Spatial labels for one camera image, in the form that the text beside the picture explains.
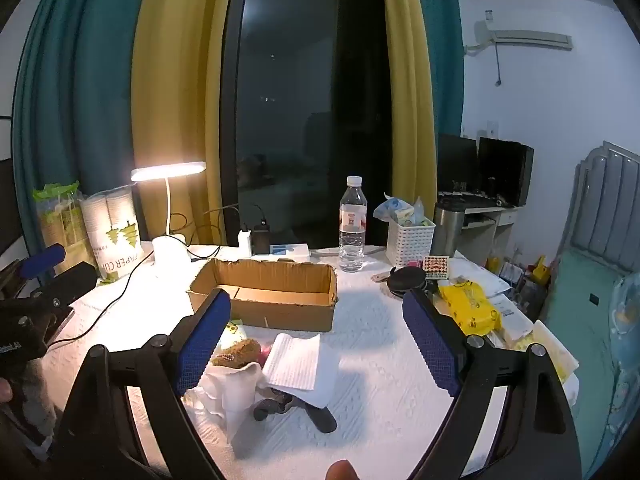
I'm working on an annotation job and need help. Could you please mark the yellow curtain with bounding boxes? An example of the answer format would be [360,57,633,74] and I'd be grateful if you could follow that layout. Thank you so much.
[130,0,238,246]
[377,0,441,221]

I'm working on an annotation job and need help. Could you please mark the cardboard box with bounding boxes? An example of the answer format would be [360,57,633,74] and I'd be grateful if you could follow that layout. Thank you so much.
[187,258,339,333]

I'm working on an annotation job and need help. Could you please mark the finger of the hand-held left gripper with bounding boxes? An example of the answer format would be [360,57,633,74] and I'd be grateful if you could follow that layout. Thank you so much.
[0,243,67,301]
[30,261,98,307]

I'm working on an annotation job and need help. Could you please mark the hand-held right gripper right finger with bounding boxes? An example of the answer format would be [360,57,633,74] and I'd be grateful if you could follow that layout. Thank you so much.
[401,287,583,480]

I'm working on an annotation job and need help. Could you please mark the white power strip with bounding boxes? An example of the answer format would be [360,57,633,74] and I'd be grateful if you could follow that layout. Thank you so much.
[270,242,311,263]

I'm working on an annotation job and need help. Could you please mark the pale yellow plastic bag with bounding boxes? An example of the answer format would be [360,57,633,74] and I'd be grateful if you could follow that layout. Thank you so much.
[510,320,581,396]

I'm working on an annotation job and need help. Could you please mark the white paper sheets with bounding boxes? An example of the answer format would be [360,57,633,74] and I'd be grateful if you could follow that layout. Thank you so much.
[450,250,536,346]

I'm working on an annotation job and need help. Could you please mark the white desk lamp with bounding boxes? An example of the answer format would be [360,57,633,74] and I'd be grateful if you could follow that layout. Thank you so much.
[131,161,207,267]

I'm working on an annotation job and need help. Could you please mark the teal curtain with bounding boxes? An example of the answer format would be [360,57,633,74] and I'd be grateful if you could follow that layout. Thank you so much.
[11,0,151,241]
[410,0,466,138]

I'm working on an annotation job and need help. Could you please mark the clear water bottle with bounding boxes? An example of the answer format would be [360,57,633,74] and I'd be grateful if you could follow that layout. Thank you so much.
[339,176,368,273]

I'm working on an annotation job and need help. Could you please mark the white plastic basket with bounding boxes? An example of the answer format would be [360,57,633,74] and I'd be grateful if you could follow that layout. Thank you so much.
[386,217,437,267]

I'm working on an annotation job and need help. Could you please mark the black computer monitor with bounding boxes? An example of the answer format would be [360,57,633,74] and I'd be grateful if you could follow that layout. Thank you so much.
[477,136,535,207]
[437,133,478,193]

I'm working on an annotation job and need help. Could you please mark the grey padded headboard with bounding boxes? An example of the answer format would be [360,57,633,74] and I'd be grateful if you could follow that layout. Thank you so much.
[545,141,640,281]

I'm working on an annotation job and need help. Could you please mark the white paper cup pack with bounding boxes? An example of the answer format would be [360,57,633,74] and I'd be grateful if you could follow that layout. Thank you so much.
[80,185,143,281]

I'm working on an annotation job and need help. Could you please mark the steel tumbler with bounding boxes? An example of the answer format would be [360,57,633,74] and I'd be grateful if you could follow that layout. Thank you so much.
[431,200,468,258]

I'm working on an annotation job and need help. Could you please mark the pale green bedding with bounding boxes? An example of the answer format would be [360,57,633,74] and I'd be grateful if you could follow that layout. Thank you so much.
[545,250,626,476]

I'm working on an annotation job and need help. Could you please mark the white towel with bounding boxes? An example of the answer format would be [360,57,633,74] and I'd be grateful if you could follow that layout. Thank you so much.
[260,332,333,409]

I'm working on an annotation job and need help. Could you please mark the white textured tablecloth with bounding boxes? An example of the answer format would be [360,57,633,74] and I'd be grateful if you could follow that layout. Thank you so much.
[65,242,581,480]

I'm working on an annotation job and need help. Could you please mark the white computer desk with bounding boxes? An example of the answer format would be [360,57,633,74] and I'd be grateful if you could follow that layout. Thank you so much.
[437,192,518,266]

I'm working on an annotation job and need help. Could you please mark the brown plush toy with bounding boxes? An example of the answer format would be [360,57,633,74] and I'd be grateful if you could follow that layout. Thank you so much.
[212,338,262,367]

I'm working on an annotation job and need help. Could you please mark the small patterned box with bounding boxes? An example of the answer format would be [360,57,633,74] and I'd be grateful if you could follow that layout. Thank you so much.
[422,255,449,280]

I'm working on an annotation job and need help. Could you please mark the blue printed blanket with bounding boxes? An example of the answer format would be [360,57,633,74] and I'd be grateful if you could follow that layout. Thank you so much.
[602,270,640,461]

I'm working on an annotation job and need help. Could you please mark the green labelled cup pack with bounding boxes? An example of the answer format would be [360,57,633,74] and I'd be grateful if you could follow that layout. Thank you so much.
[32,180,98,266]

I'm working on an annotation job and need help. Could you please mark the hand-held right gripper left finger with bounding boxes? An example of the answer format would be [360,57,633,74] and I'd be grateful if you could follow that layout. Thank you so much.
[52,287,233,480]

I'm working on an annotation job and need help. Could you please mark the dark glass window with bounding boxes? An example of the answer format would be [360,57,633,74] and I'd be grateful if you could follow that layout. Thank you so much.
[220,0,393,248]

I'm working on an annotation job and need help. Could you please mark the black charger cable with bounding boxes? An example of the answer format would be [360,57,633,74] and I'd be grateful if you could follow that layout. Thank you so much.
[204,202,265,233]

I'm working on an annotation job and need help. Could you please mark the black round zip case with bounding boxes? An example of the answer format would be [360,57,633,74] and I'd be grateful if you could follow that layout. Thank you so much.
[389,266,431,301]

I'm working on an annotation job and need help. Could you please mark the white air conditioner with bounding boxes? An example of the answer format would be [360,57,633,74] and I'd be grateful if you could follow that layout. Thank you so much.
[474,20,573,52]

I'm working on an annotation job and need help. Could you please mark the person's right hand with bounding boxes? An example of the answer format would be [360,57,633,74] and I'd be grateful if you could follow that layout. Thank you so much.
[327,460,360,480]

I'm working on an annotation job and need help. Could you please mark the black lamp cable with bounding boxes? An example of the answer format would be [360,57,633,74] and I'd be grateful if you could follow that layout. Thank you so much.
[47,212,223,348]

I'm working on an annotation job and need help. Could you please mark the black charger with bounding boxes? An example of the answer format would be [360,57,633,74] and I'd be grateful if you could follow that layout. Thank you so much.
[252,220,272,256]

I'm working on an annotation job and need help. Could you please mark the blue white plastic bag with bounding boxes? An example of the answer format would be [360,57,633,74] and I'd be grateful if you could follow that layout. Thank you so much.
[372,192,436,228]

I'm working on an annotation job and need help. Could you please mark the white cloth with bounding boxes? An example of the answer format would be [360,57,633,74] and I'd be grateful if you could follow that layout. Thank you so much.
[182,360,273,443]

